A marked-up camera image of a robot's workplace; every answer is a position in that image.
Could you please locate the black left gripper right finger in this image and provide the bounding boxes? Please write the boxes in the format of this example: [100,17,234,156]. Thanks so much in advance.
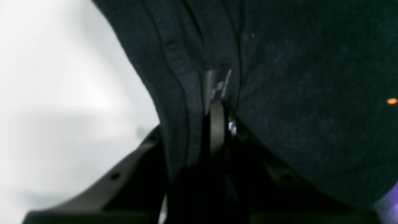
[225,107,381,224]

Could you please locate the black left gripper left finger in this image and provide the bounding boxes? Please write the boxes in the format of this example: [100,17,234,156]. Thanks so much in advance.
[23,100,226,224]

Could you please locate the black T-shirt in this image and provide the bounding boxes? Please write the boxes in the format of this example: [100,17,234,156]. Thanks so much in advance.
[94,0,397,208]

